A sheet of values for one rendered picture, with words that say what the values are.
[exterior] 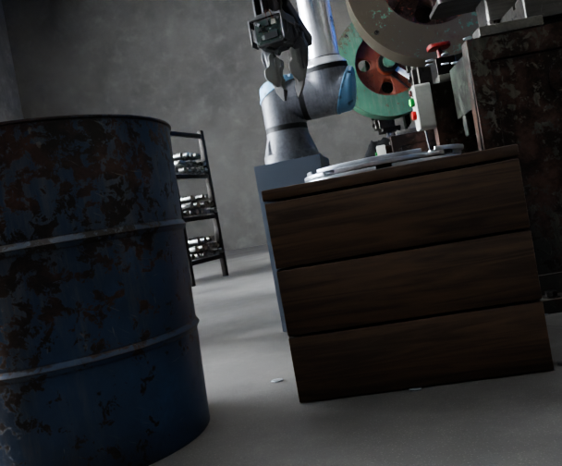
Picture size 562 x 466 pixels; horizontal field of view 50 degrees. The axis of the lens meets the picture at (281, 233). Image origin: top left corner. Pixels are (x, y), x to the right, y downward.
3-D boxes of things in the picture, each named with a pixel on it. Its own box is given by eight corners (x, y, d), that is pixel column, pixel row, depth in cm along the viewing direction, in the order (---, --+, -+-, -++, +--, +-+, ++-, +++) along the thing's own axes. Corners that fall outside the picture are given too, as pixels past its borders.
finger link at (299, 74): (287, 94, 115) (274, 48, 115) (299, 98, 120) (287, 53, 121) (301, 89, 114) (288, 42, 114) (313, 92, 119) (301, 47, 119)
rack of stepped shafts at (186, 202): (200, 286, 354) (170, 124, 352) (137, 294, 373) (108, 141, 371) (235, 274, 393) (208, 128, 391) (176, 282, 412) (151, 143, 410)
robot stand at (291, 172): (282, 332, 163) (253, 166, 162) (295, 319, 181) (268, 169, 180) (348, 323, 159) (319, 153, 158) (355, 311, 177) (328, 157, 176)
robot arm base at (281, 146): (260, 165, 163) (253, 129, 163) (272, 168, 178) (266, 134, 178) (314, 154, 160) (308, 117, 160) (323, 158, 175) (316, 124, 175)
